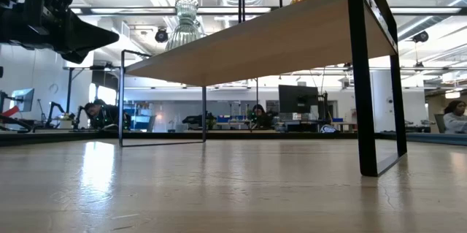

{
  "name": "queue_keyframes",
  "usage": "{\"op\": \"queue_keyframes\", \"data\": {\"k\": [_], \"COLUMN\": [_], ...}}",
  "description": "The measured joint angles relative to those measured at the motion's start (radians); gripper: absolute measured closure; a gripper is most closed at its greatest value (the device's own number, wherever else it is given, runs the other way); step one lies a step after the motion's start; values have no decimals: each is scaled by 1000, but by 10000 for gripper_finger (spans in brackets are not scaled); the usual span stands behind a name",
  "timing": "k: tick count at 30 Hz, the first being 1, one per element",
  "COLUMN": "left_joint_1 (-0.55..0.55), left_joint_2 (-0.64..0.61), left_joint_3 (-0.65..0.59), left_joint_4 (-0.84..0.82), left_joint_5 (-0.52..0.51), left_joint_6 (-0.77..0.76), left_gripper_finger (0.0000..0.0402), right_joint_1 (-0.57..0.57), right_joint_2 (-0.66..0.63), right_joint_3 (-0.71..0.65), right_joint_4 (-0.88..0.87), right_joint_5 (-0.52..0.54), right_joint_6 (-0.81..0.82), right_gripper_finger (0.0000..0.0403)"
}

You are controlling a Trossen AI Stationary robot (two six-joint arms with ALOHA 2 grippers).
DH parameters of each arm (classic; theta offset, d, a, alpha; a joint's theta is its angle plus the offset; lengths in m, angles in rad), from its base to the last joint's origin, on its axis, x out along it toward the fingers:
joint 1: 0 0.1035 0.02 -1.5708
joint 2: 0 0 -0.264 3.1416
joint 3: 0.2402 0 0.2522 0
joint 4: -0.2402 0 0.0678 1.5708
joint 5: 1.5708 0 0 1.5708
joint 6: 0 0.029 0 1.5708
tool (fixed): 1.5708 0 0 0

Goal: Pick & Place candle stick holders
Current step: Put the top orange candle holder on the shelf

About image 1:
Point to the small lit monitor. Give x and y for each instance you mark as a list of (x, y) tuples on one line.
[(22, 99)]

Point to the black background robot arm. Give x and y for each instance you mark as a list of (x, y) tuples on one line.
[(54, 110)]

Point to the large black monitor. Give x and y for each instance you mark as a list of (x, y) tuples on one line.
[(297, 98)]

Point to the black overhead light bar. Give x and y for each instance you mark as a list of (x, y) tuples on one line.
[(146, 7)]

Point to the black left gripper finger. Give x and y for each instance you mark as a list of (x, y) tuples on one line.
[(87, 45), (87, 30)]

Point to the green glass candle holder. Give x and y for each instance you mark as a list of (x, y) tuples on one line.
[(184, 32)]

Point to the grey office chair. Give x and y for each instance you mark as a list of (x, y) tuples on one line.
[(439, 123)]

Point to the black ceiling spotlight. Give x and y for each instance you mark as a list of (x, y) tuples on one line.
[(420, 37), (161, 35)]

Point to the wooden shelf riser black legs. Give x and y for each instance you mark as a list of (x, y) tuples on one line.
[(292, 36)]

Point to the person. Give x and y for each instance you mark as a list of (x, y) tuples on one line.
[(259, 116), (456, 120), (100, 114)]

